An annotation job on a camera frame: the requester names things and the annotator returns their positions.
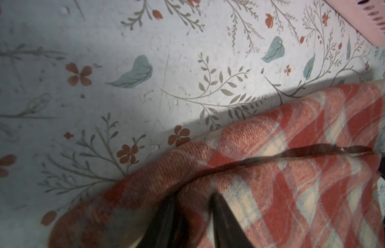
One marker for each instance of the floral table mat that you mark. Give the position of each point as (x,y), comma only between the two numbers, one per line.
(92,91)

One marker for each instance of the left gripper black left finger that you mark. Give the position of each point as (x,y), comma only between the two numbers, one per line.
(160,232)

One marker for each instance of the red plaid skirt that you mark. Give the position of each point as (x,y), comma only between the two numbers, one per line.
(303,175)

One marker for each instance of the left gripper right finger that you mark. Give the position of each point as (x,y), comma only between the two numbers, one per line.
(227,231)

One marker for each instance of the pink plastic basket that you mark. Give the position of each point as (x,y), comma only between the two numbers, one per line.
(367,17)

